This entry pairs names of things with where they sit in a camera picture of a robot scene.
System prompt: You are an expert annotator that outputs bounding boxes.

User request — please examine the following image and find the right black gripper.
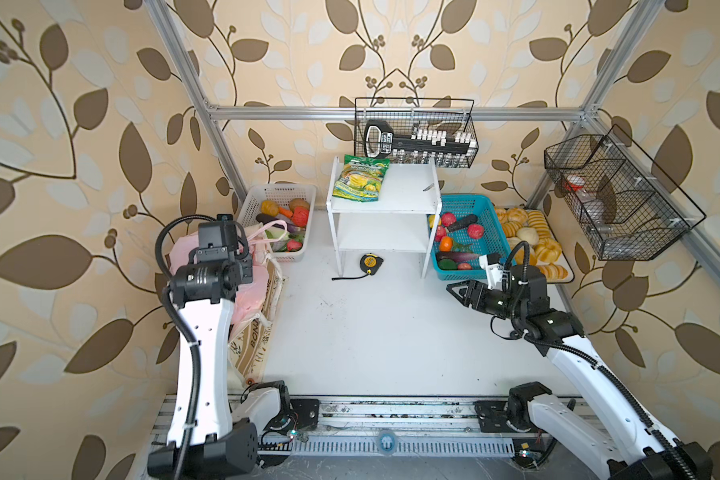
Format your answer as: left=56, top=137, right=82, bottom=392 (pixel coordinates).
left=447, top=279, right=524, bottom=323

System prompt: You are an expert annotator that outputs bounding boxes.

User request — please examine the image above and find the pink plastic grocery bag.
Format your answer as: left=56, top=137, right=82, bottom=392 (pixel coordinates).
left=167, top=215, right=287, bottom=332

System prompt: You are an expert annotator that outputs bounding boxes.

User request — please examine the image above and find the cream canvas tote bag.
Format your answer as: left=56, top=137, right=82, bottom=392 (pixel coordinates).
left=227, top=227, right=284, bottom=390

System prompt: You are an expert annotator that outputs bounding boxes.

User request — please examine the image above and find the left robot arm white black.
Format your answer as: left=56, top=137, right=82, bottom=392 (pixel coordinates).
left=147, top=214, right=320, bottom=479

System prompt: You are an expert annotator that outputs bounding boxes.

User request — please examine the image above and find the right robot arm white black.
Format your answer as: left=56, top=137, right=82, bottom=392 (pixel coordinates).
left=446, top=241, right=713, bottom=479

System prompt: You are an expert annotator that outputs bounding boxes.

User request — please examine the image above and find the green round fruit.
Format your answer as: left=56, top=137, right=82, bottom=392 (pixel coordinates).
left=438, top=259, right=458, bottom=271

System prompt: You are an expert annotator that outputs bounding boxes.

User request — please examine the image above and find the purple eggplant in teal basket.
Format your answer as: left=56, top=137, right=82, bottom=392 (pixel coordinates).
left=435, top=251, right=479, bottom=263

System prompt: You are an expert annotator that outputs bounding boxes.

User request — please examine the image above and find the small orange persimmon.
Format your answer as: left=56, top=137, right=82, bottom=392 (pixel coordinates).
left=439, top=236, right=454, bottom=252

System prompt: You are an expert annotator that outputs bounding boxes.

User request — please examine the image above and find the white plastic vegetable basket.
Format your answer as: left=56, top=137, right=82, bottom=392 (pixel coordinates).
left=237, top=183, right=317, bottom=263

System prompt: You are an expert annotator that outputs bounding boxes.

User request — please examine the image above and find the brown potato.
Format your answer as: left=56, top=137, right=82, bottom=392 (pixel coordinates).
left=260, top=200, right=280, bottom=217

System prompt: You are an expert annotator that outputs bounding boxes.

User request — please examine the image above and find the teal plastic fruit basket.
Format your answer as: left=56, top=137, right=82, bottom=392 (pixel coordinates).
left=431, top=194, right=511, bottom=281

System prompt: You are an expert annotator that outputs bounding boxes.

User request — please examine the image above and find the red apple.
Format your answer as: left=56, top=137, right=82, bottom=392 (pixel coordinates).
left=441, top=212, right=457, bottom=227
left=467, top=223, right=484, bottom=240

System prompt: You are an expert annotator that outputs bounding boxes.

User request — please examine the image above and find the red tomato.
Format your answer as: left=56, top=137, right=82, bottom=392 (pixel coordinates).
left=291, top=206, right=309, bottom=228

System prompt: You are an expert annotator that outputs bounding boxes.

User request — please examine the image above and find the white two-tier shelf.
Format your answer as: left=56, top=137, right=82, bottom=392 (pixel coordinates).
left=326, top=156, right=442, bottom=277

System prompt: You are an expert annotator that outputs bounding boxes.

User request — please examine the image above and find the yellow black tape measure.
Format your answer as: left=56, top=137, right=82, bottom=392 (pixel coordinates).
left=359, top=254, right=384, bottom=276

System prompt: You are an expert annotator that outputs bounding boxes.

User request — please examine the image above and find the white bread tray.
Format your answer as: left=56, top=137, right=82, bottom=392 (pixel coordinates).
left=496, top=207, right=574, bottom=284

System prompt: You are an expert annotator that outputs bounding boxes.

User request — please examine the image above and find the yellow green snack bag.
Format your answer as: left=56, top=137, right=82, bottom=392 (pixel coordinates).
left=332, top=155, right=391, bottom=203

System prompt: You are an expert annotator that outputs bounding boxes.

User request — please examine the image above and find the plastic bottle red cap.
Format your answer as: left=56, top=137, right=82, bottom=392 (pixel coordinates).
left=563, top=175, right=605, bottom=233

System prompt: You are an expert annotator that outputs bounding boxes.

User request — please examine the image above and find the black wire basket back wall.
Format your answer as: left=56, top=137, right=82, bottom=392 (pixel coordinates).
left=354, top=96, right=479, bottom=169

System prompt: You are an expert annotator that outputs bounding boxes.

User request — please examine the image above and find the black wire basket wall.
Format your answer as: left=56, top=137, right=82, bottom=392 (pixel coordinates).
left=354, top=96, right=479, bottom=169
left=544, top=124, right=707, bottom=261

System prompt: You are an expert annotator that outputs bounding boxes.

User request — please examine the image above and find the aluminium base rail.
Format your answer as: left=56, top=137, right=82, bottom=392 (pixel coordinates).
left=149, top=395, right=649, bottom=460

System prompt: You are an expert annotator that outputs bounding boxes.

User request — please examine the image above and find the black wire basket right wall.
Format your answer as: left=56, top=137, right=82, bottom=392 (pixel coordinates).
left=544, top=124, right=707, bottom=261

